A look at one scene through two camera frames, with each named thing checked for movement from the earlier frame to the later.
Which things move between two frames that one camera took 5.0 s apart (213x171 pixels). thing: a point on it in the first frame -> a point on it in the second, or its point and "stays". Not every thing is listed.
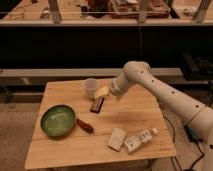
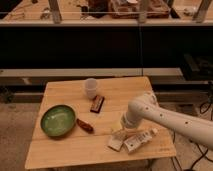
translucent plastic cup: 91,87 stays
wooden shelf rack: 110,13 stays
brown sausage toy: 85,126 stays
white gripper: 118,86 -> 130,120
